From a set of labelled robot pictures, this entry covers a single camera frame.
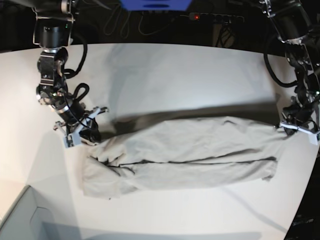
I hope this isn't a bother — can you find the beige t-shirt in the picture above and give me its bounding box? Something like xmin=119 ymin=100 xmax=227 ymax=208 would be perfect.
xmin=81 ymin=117 xmax=290 ymax=199

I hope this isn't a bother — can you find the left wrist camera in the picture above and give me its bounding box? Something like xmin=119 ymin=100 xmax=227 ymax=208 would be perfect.
xmin=309 ymin=131 xmax=320 ymax=146

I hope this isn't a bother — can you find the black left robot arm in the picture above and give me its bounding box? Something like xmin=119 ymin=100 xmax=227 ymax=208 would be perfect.
xmin=260 ymin=0 xmax=320 ymax=136

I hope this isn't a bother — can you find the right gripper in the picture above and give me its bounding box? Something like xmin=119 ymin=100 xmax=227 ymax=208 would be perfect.
xmin=52 ymin=106 xmax=109 ymax=145

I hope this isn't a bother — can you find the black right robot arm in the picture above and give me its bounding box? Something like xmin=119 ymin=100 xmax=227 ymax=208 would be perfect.
xmin=32 ymin=0 xmax=108 ymax=148

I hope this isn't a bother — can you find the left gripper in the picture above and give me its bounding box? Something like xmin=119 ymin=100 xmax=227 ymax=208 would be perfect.
xmin=278 ymin=109 xmax=320 ymax=134

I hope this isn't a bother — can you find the blue bin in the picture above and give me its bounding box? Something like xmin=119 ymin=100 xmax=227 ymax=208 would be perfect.
xmin=120 ymin=0 xmax=192 ymax=11

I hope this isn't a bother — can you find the white cable on floor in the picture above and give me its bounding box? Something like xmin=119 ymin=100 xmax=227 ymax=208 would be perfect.
xmin=102 ymin=4 xmax=176 ymax=38

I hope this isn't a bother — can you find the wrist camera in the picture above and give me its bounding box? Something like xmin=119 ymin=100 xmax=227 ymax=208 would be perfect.
xmin=309 ymin=131 xmax=320 ymax=146
xmin=63 ymin=133 xmax=82 ymax=148

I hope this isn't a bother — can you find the black power strip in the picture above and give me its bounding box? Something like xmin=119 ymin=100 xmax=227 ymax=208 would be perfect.
xmin=180 ymin=12 xmax=245 ymax=24

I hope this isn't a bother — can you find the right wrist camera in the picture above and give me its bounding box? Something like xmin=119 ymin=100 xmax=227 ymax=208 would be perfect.
xmin=63 ymin=133 xmax=82 ymax=148

